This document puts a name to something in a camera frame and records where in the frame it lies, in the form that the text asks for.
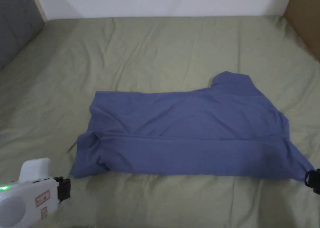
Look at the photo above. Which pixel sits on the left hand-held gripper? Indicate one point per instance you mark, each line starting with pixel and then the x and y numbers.
pixel 30 188

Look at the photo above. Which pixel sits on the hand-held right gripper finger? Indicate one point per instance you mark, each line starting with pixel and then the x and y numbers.
pixel 312 180

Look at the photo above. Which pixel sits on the dark blue shirt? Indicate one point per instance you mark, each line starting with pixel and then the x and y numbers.
pixel 190 128

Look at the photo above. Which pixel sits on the brown cardboard carton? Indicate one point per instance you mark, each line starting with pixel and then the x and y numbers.
pixel 305 16

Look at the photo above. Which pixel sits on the grey padded headboard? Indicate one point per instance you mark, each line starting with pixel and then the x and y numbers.
pixel 17 23

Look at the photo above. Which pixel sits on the bed with pale green sheet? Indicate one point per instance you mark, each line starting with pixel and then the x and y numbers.
pixel 155 50

